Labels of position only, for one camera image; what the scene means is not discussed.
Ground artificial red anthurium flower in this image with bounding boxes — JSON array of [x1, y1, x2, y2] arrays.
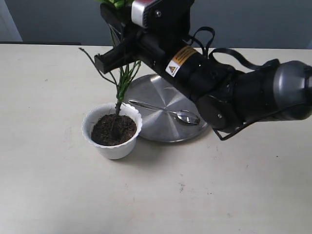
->
[[78, 0, 142, 139]]

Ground steel spork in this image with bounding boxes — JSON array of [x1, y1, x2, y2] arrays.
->
[[129, 99, 201, 125]]

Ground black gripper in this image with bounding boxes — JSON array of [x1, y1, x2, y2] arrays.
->
[[94, 4, 235, 107]]

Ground white scalloped soil pot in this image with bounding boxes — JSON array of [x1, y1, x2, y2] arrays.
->
[[81, 103, 142, 160]]

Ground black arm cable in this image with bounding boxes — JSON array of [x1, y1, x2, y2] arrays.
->
[[187, 26, 281, 142]]

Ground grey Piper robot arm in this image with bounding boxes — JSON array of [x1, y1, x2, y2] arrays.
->
[[95, 0, 312, 137]]

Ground round steel plate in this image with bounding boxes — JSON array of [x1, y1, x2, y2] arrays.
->
[[124, 74, 209, 143]]

